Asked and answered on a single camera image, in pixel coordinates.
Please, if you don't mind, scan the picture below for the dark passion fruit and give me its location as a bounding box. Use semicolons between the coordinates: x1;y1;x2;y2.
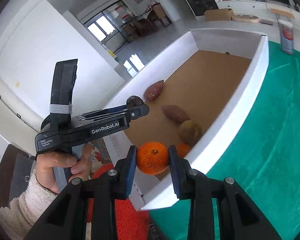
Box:
126;95;144;107

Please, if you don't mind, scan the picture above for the orange tangerine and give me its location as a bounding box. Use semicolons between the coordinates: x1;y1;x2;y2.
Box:
136;142;170;175
175;143;191;158

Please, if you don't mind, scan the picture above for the sweet potato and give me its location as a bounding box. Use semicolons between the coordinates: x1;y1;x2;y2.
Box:
161;105;190;124
144;80;164;101

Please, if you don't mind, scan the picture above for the brown-green pear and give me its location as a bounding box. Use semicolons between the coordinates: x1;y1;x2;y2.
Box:
178;120;203;146

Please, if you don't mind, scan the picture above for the cream sleeve forearm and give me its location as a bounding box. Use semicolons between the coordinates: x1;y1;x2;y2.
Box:
0;171;57;239

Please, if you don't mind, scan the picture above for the left hand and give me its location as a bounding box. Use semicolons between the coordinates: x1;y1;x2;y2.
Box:
35;144;93;196

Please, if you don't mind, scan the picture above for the orange red cushion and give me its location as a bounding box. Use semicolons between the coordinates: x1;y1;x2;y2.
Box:
85;163;149;240

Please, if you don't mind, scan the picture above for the green tablecloth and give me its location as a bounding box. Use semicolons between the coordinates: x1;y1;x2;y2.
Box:
207;42;300;239

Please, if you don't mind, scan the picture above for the white cardboard box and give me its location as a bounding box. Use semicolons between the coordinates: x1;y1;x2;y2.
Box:
102;29;269;211

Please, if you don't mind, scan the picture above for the left red-label tin can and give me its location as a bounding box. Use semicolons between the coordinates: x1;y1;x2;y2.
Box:
278;20;294;54

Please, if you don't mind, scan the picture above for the white tv cabinet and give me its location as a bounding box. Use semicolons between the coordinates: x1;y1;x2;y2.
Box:
217;0;300;25

